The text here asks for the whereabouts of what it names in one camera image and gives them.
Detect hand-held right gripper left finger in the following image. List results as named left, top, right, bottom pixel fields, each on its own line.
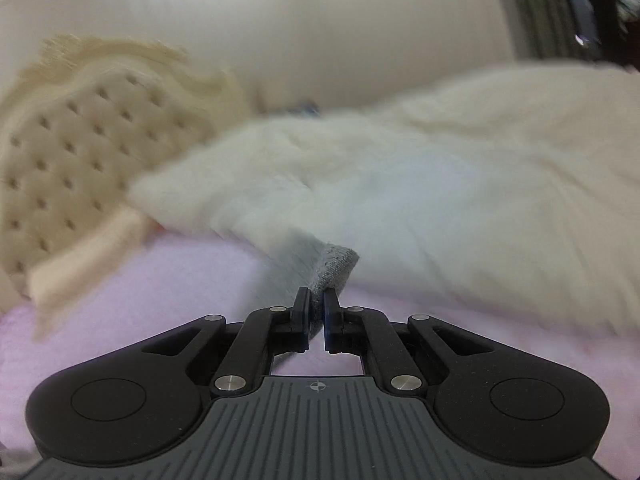
left=141, top=287, right=313, bottom=394

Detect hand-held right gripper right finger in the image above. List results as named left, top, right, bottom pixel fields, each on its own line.
left=322, top=287, right=497, bottom=394

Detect grey pants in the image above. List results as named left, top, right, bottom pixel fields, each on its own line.
left=269, top=232, right=360, bottom=342

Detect purple patterned bed sheet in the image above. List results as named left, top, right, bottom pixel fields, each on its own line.
left=0, top=232, right=640, bottom=480

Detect white duvet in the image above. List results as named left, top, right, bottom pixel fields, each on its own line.
left=127, top=60, right=640, bottom=337

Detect beige tufted headboard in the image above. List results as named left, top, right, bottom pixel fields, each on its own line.
left=0, top=34, right=251, bottom=341

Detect striped curtain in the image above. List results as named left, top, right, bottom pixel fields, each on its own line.
left=502, top=0, right=581, bottom=61

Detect dark furniture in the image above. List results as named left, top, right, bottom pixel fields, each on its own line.
left=555, top=0, right=640, bottom=68

